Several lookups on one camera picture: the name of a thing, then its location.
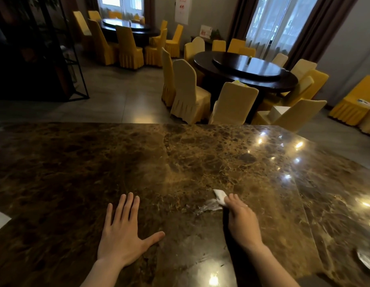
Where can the person's right hand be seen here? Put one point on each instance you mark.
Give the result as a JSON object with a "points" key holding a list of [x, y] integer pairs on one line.
{"points": [[243, 224]]}

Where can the person's left hand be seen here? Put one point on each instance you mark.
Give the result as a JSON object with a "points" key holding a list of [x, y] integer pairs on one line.
{"points": [[120, 242]]}

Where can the person's left thumb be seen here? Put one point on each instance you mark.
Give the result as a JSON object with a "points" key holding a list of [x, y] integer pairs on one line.
{"points": [[153, 239]]}

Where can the person's left little finger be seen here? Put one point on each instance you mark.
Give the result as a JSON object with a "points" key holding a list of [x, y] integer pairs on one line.
{"points": [[108, 216]]}

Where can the person's right fingers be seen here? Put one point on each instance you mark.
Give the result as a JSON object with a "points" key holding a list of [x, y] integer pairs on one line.
{"points": [[234, 203]]}

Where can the person's left middle finger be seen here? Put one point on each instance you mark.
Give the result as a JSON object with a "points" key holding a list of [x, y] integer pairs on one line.
{"points": [[128, 206]]}

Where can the white tissue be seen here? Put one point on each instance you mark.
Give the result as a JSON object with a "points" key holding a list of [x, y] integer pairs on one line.
{"points": [[220, 196]]}

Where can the person's left forearm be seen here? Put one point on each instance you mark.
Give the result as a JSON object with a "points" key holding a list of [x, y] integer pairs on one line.
{"points": [[102, 273]]}

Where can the person's right forearm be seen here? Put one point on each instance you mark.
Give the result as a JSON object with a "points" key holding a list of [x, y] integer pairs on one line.
{"points": [[270, 269]]}

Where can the clear liquid spill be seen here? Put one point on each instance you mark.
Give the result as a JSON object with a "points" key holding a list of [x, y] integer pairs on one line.
{"points": [[209, 206]]}

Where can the group of yellow covered chairs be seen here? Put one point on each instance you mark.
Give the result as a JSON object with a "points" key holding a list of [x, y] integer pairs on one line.
{"points": [[128, 47], [189, 95]]}

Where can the dark round dining table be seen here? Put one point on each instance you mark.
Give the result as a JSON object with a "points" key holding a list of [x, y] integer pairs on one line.
{"points": [[140, 34], [262, 79]]}

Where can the dark round table turntable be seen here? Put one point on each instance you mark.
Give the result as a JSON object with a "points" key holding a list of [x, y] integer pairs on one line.
{"points": [[125, 24], [247, 67]]}

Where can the clear glass dish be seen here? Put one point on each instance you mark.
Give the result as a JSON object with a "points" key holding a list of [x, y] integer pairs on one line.
{"points": [[368, 260]]}

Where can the yellow covered chair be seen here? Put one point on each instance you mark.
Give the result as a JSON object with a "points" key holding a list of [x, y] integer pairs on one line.
{"points": [[369, 122], [352, 104]]}

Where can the small white packet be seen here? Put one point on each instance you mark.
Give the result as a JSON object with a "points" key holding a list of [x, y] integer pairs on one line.
{"points": [[364, 101]]}

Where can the small green plant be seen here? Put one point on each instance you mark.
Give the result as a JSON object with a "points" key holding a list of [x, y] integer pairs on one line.
{"points": [[216, 35]]}

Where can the small white red sign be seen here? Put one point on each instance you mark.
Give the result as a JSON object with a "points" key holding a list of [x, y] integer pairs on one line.
{"points": [[206, 31]]}

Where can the white sheer curtain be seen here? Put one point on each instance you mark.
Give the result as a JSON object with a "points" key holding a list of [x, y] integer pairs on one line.
{"points": [[122, 5], [274, 23]]}

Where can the brown curtain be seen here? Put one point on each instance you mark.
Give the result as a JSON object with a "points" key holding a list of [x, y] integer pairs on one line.
{"points": [[149, 10], [316, 29], [240, 17]]}

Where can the black metal shelf frame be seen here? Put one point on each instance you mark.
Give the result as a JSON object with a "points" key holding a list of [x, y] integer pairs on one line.
{"points": [[38, 56]]}

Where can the white wall poster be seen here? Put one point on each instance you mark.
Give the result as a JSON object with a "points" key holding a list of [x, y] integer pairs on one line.
{"points": [[183, 10]]}

